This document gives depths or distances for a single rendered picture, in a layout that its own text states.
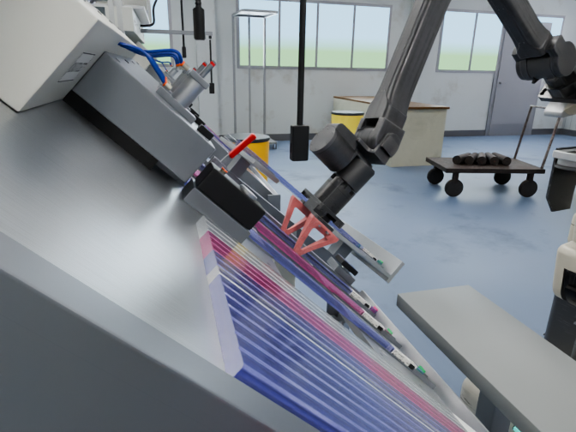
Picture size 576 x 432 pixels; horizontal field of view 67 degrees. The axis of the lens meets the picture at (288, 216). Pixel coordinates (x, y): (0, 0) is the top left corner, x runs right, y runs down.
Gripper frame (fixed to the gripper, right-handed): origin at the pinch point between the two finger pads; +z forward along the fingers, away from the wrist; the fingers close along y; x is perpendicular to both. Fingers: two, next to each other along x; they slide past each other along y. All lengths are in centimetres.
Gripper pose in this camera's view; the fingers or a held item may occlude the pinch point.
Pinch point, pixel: (291, 240)
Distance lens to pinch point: 81.8
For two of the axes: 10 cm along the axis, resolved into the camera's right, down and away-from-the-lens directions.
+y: 2.5, 3.2, -9.1
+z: -6.8, 7.3, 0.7
